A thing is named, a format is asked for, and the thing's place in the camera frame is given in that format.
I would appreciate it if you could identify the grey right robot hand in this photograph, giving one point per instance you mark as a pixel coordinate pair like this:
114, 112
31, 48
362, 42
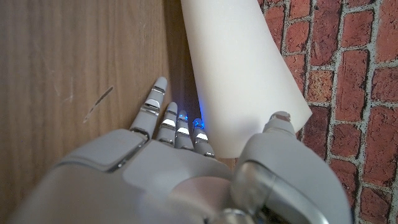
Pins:
174, 186

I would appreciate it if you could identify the printed brick wall backdrop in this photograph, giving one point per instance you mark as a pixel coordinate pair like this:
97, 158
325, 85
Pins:
342, 93

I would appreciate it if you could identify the cream memory foam sheet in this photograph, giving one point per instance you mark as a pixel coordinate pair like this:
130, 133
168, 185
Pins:
239, 77

